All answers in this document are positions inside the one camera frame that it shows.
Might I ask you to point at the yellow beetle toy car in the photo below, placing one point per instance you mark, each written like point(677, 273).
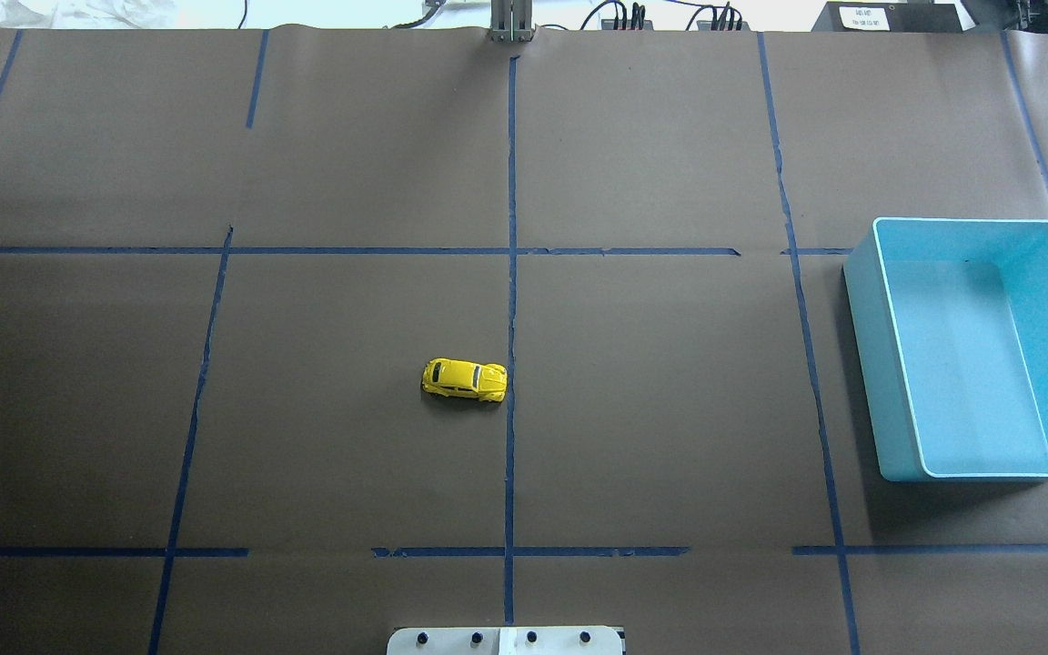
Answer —
point(457, 378)

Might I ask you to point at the black power connector block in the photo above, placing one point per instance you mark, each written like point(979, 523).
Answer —
point(616, 16)

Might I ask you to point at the black box with label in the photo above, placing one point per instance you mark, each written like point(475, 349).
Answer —
point(888, 17)

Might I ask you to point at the light blue plastic bin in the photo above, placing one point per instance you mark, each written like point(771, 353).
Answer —
point(951, 327)

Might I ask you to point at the aluminium frame post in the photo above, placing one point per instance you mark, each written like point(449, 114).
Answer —
point(511, 21)

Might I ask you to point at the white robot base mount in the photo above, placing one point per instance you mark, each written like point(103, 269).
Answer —
point(590, 639)

